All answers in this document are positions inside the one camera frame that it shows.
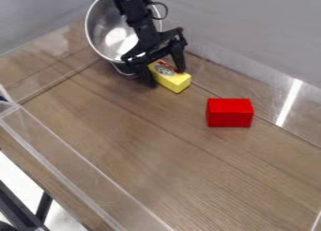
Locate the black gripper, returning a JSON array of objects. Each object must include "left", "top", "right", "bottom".
[{"left": 120, "top": 17, "right": 187, "bottom": 88}]

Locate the yellow butter block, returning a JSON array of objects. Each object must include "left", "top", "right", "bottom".
[{"left": 148, "top": 60, "right": 191, "bottom": 93}]

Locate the silver steel pot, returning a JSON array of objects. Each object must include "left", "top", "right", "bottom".
[{"left": 84, "top": 0, "right": 161, "bottom": 77}]

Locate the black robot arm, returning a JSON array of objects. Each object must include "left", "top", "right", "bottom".
[{"left": 112, "top": 0, "right": 188, "bottom": 87}]

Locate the red rectangular block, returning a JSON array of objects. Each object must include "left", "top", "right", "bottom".
[{"left": 206, "top": 98, "right": 254, "bottom": 128}]

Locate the clear acrylic front barrier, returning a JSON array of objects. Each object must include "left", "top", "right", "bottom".
[{"left": 0, "top": 84, "right": 174, "bottom": 231}]

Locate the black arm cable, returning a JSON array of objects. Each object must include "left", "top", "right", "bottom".
[{"left": 148, "top": 1, "right": 171, "bottom": 21}]

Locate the black table leg frame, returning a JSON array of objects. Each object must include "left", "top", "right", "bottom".
[{"left": 0, "top": 180, "right": 52, "bottom": 231}]

